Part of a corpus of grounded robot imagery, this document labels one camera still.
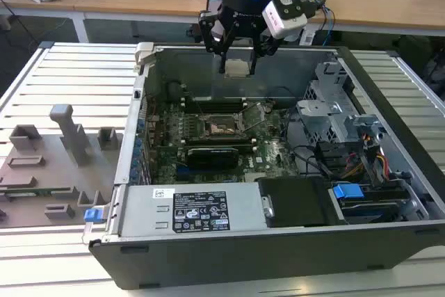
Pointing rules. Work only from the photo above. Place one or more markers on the black plastic shroud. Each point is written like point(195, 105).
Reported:
point(295, 203)

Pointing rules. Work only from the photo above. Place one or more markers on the black open PC case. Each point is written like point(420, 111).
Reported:
point(243, 258)

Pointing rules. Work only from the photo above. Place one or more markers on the hard disk in blue carrier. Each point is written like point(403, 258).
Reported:
point(347, 192)

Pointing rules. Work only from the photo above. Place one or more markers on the green RAM stick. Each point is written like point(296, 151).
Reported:
point(52, 191)

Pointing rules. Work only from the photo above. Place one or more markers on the silver CPU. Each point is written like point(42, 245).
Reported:
point(238, 67)

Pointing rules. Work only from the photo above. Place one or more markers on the black graphics card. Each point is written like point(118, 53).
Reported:
point(212, 161)

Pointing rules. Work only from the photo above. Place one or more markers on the silver metal drive cage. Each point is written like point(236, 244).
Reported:
point(320, 112)

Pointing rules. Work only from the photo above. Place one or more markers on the white camera with black mount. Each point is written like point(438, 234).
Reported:
point(281, 22)

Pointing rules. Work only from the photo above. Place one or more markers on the CPU socket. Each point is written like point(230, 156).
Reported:
point(222, 130)

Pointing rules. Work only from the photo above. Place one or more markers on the silver chipset heatsink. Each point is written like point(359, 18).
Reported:
point(257, 177)

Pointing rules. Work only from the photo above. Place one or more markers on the thin metal locking lever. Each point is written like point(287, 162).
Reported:
point(201, 112)

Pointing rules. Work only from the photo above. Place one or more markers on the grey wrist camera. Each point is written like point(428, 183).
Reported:
point(217, 31)

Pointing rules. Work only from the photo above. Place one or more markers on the silver power supply unit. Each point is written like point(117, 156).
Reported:
point(146, 213)

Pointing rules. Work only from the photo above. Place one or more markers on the blue plastic release latch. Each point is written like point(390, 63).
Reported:
point(92, 216)

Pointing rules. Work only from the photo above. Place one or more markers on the white power adapter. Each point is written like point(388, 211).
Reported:
point(307, 38)

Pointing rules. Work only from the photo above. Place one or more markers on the round coin cell battery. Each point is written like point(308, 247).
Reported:
point(268, 107)

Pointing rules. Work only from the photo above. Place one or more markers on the green motherboard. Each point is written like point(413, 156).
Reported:
point(271, 158)

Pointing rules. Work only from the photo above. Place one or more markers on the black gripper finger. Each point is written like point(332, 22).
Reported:
point(205, 32)
point(266, 46)

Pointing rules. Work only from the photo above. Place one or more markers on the light wooden desk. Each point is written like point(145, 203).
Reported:
point(139, 1)

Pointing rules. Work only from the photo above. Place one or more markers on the grey plastic case latch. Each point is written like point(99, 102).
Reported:
point(144, 51)

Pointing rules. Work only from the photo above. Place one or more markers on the grey parts rack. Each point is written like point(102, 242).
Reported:
point(52, 178)

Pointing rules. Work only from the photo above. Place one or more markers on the blue expansion slot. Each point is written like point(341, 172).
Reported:
point(182, 172)

